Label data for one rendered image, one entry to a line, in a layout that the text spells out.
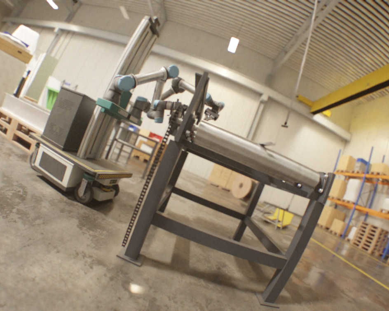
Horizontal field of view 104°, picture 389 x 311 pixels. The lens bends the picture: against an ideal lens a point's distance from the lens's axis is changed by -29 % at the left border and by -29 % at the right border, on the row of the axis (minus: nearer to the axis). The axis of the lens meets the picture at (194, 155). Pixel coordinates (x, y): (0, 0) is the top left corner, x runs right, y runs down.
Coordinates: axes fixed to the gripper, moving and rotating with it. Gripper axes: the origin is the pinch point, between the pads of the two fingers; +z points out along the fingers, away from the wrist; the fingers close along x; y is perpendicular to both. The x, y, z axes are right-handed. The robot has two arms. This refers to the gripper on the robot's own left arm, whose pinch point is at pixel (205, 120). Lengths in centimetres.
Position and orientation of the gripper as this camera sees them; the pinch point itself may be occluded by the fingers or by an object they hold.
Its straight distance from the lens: 187.9
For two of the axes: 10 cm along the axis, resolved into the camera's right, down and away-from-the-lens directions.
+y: -2.3, 5.8, 7.8
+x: -8.1, -5.6, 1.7
